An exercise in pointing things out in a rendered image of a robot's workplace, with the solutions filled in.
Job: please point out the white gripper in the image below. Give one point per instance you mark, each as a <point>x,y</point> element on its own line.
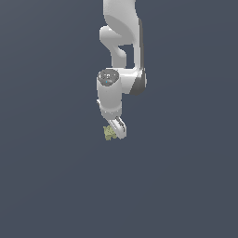
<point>118,126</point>

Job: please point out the small olive green object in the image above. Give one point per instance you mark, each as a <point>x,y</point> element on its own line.
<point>108,133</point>

